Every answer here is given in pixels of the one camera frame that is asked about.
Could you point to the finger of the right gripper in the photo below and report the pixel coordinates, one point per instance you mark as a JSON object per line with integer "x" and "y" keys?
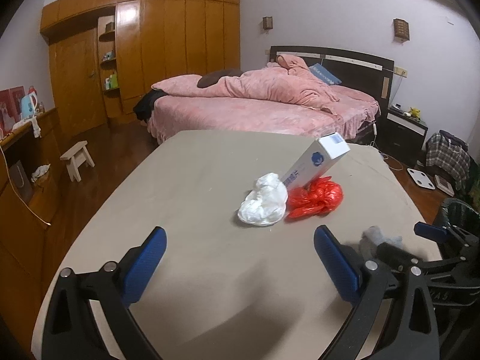
{"x": 395, "y": 258}
{"x": 433, "y": 233}

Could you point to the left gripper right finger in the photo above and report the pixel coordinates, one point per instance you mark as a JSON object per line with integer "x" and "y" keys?
{"x": 361, "y": 283}

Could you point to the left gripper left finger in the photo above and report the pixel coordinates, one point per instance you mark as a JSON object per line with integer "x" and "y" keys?
{"x": 117, "y": 285}

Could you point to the grey sock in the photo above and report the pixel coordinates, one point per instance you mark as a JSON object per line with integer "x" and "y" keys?
{"x": 372, "y": 238}

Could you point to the white bathroom scale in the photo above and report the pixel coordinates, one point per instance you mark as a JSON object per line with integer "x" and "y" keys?
{"x": 421, "y": 179}

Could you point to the plaid clothing pile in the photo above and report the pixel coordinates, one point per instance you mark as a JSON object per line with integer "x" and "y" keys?
{"x": 443, "y": 153}

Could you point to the red crumpled plastic bag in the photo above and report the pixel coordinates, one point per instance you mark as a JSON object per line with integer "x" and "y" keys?
{"x": 319, "y": 197}

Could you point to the dark bedside nightstand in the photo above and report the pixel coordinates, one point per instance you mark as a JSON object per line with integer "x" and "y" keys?
{"x": 401, "y": 136}

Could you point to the white blue carton box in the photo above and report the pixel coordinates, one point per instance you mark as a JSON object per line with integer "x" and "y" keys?
{"x": 319, "y": 157}

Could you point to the white crumpled plastic bag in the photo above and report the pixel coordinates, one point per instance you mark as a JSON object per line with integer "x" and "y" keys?
{"x": 266, "y": 204}

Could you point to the yellow plush toy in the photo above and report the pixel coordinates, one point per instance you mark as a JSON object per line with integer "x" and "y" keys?
{"x": 414, "y": 113}

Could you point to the small white wooden stool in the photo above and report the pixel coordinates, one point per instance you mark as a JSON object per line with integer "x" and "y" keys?
{"x": 74, "y": 157}

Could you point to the wooden side counter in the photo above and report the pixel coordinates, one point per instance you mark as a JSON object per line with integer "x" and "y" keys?
{"x": 30, "y": 175}

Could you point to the bed with dark headboard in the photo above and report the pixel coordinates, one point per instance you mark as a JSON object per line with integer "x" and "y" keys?
{"x": 364, "y": 95}

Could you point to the black clothing on bed edge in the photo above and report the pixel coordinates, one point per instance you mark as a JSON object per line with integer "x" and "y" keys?
{"x": 145, "y": 106}

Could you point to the blue pillow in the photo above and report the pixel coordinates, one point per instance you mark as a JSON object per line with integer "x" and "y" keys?
{"x": 323, "y": 74}

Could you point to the light blue electric kettle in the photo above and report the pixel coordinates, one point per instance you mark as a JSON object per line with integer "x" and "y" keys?
{"x": 29, "y": 105}

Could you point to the pink comforter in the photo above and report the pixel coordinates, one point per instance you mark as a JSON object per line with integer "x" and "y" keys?
{"x": 287, "y": 80}

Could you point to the wooden wardrobe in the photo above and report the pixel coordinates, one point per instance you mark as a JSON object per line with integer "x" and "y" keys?
{"x": 104, "y": 55}

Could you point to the right wall lamp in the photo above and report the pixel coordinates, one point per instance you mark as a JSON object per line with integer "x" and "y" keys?
{"x": 401, "y": 30}

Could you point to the wall lamp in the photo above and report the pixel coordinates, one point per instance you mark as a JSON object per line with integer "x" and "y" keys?
{"x": 401, "y": 30}
{"x": 267, "y": 23}

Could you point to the left wall lamp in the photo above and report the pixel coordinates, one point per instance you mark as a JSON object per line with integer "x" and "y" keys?
{"x": 267, "y": 23}

